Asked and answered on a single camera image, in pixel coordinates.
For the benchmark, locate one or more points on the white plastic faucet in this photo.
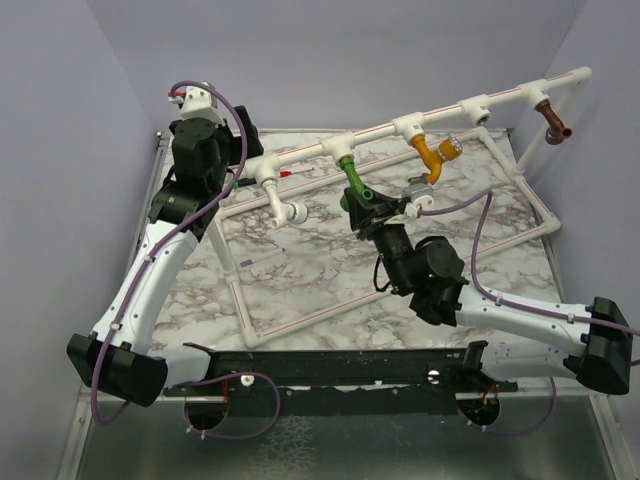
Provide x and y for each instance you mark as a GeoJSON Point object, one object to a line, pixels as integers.
{"type": "Point", "coordinates": [282, 212]}

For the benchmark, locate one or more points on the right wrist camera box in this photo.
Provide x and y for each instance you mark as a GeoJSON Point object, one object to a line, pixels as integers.
{"type": "Point", "coordinates": [420, 197]}

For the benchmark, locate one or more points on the green plastic faucet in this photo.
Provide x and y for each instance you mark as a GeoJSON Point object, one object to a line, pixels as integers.
{"type": "Point", "coordinates": [347, 165]}

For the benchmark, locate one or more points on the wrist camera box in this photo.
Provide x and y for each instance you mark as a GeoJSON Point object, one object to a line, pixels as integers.
{"type": "Point", "coordinates": [194, 102]}
{"type": "Point", "coordinates": [420, 197]}

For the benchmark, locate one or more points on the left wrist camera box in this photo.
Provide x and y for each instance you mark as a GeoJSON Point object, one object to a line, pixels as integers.
{"type": "Point", "coordinates": [194, 102]}

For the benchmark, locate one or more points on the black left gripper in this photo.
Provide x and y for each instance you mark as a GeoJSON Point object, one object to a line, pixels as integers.
{"type": "Point", "coordinates": [253, 144]}

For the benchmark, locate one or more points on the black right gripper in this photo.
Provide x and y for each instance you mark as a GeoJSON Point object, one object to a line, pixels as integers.
{"type": "Point", "coordinates": [380, 208]}

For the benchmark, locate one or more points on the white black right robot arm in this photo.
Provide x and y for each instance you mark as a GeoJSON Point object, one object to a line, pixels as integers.
{"type": "Point", "coordinates": [590, 343]}

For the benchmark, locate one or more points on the brown plastic faucet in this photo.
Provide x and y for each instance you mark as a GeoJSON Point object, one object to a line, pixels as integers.
{"type": "Point", "coordinates": [557, 132]}

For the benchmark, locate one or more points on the small grey metal piece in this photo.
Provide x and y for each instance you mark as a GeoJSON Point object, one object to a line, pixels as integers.
{"type": "Point", "coordinates": [417, 180]}

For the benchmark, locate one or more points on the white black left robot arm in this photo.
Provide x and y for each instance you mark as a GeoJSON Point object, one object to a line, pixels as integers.
{"type": "Point", "coordinates": [114, 358]}

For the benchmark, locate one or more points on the white PVC pipe frame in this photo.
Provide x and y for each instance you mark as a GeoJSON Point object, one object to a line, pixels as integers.
{"type": "Point", "coordinates": [463, 120]}

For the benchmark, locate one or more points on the aluminium table edge frame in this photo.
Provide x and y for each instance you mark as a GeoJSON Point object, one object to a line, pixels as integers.
{"type": "Point", "coordinates": [163, 142]}

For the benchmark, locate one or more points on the yellow plastic faucet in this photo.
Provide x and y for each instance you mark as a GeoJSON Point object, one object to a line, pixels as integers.
{"type": "Point", "coordinates": [448, 150]}

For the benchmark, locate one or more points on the red capped white pen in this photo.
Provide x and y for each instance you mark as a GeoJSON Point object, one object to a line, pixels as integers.
{"type": "Point", "coordinates": [287, 173]}

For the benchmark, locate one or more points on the purple capped white pen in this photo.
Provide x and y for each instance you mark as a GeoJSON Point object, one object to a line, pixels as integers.
{"type": "Point", "coordinates": [261, 257]}

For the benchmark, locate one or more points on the green black highlighter marker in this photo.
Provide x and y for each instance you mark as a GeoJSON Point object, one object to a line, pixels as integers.
{"type": "Point", "coordinates": [245, 183]}

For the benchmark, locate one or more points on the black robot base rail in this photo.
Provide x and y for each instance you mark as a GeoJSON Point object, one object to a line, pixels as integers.
{"type": "Point", "coordinates": [344, 382]}

